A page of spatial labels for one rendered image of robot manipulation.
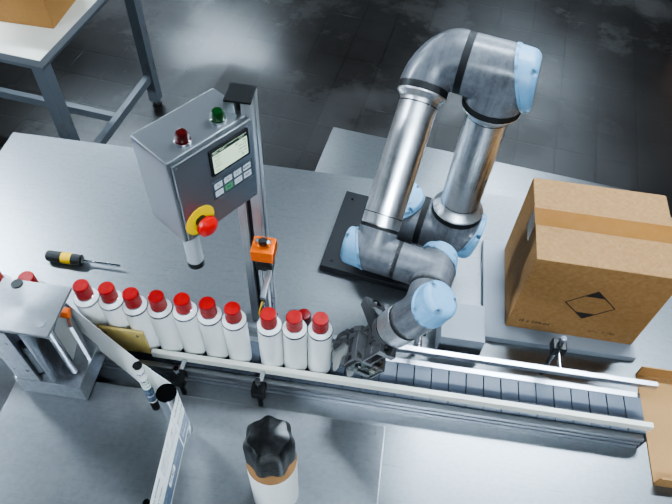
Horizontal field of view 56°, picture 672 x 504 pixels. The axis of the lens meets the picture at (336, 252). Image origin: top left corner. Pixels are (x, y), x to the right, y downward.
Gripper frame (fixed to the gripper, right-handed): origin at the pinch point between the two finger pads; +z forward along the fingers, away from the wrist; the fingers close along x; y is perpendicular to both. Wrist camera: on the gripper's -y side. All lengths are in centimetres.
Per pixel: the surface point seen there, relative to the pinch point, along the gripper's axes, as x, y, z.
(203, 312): -30.4, 2.0, 1.7
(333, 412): 5.8, 8.2, 8.7
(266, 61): -13, -225, 116
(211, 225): -39.6, 0.5, -23.3
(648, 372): 66, -12, -28
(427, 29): 62, -274, 72
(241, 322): -22.7, 1.5, 0.3
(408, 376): 16.6, -0.6, -3.3
